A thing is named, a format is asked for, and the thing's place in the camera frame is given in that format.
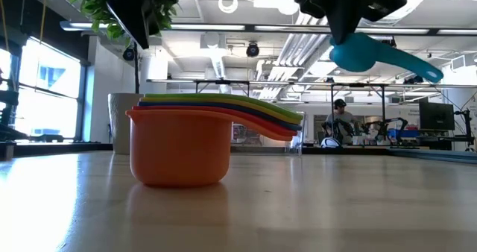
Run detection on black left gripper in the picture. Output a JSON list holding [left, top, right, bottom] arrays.
[[107, 0, 178, 51]]

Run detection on teal plastic measuring cup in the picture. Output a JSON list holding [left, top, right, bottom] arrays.
[[329, 32, 445, 84]]

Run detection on yellow plastic measuring cup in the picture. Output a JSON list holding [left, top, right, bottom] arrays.
[[140, 96, 304, 126]]

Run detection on green plastic measuring cup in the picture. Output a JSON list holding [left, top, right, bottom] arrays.
[[144, 92, 305, 122]]

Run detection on blue plastic measuring cup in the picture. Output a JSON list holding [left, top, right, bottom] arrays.
[[137, 101, 303, 132]]

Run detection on red plastic measuring cup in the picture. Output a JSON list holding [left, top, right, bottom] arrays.
[[131, 104, 299, 138]]

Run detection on orange plastic measuring cup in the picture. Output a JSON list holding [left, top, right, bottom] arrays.
[[125, 109, 296, 188]]

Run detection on green leafy plant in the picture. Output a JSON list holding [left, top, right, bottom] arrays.
[[68, 0, 178, 95]]

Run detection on person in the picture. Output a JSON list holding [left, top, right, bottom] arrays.
[[324, 98, 359, 146]]

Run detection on white plant pot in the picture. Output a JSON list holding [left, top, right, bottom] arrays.
[[107, 92, 145, 156]]

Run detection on white and black helmet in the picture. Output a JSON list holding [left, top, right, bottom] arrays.
[[320, 136, 341, 149]]

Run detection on black computer monitor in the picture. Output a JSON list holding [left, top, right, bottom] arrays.
[[418, 101, 456, 132]]

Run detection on white cable coil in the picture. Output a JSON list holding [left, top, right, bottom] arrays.
[[217, 0, 239, 15]]

